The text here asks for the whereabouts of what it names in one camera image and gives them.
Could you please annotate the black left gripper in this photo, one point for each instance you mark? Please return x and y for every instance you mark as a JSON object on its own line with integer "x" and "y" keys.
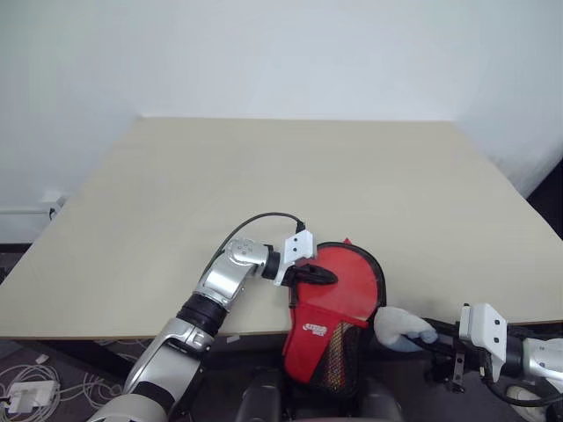
{"x": 298, "y": 274}

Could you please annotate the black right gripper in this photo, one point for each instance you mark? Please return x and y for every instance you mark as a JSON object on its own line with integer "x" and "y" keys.
{"x": 444, "y": 365}

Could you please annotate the white blue plush pendant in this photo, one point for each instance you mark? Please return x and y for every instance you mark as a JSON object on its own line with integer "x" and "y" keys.
{"x": 396, "y": 325}

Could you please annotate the black red paddle case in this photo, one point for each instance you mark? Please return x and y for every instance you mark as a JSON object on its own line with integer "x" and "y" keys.
{"x": 308, "y": 347}

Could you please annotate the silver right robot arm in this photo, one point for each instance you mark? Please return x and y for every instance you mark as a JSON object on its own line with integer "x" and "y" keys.
{"x": 541, "y": 356}

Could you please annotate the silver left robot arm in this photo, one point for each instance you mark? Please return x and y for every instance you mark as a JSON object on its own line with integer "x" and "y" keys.
{"x": 220, "y": 281}

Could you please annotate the small white tape piece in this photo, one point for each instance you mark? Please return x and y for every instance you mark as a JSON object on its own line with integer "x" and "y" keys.
{"x": 233, "y": 339}

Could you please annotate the dark grey rounded shape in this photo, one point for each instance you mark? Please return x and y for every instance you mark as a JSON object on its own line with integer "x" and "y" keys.
{"x": 259, "y": 400}

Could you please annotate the white power adapter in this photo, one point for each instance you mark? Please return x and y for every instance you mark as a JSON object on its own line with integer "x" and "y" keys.
{"x": 33, "y": 395}

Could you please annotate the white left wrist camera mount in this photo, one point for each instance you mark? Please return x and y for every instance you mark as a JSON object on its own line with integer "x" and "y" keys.
{"x": 299, "y": 246}

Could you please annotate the black wall plug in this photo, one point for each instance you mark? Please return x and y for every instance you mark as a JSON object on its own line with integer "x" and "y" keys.
{"x": 58, "y": 205}

